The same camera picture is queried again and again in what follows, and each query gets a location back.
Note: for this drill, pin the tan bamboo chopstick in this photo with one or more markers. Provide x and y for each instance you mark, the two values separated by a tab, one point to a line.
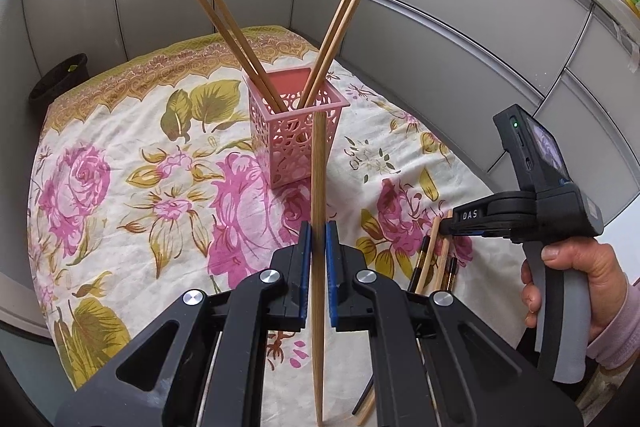
330	34
342	27
240	32
319	167
227	42

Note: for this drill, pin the black chopstick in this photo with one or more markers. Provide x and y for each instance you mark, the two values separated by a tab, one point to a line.
362	397

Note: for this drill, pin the person's right forearm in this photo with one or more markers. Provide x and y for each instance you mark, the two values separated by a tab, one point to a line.
622	332

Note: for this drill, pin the dark trash bin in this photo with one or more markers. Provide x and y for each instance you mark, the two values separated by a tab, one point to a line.
57	82

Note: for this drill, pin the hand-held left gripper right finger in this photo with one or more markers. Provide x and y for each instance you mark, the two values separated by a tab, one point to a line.
331	277

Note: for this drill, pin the clear tape strip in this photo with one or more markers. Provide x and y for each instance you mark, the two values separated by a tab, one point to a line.
631	52

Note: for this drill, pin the pink perforated utensil holder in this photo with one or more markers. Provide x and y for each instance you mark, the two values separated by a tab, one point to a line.
290	142

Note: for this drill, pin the person's right hand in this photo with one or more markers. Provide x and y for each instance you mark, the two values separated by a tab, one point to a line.
600	277

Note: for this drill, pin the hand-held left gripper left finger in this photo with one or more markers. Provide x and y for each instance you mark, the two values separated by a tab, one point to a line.
302	272

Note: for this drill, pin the floral printed blanket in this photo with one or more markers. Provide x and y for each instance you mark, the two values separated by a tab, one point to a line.
125	132

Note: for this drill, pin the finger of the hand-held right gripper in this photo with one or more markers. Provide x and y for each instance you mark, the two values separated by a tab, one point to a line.
467	222

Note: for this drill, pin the pile of wooden chopsticks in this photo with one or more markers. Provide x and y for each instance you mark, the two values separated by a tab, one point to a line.
425	257

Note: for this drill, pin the pale bamboo chopstick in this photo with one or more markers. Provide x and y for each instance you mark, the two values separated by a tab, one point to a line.
367	412

